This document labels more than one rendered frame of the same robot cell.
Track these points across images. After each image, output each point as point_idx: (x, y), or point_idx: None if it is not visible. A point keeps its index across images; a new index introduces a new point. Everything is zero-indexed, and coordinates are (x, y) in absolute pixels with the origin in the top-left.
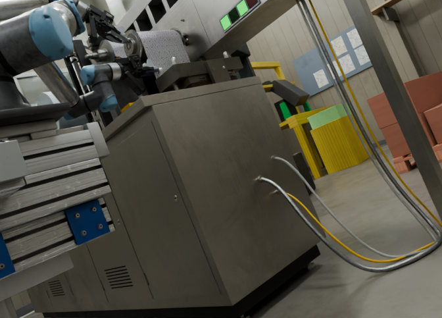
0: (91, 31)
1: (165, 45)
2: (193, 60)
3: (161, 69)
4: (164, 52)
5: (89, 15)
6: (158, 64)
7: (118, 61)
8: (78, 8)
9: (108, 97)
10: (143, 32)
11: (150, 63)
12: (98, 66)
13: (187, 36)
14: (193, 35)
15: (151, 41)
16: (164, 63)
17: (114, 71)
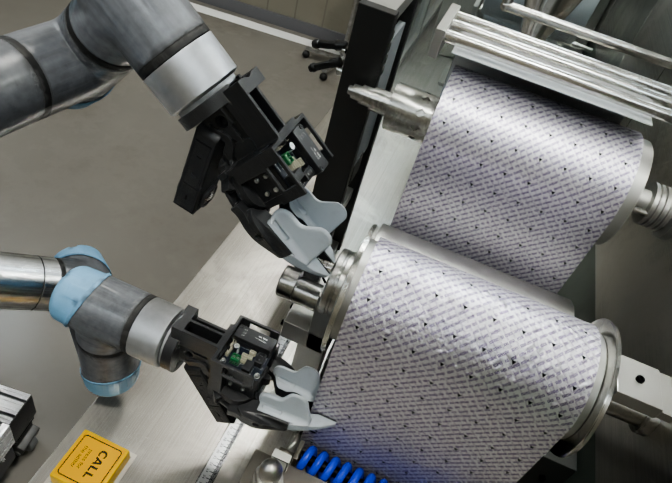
0: (179, 182)
1: (443, 404)
2: (597, 461)
3: (262, 477)
4: (410, 412)
5: (208, 121)
6: (344, 415)
7: (176, 336)
8: (151, 88)
9: (85, 379)
10: (388, 313)
11: (296, 409)
12: (85, 319)
13: (664, 424)
14: (657, 472)
15: (386, 362)
16: (373, 427)
17: (130, 355)
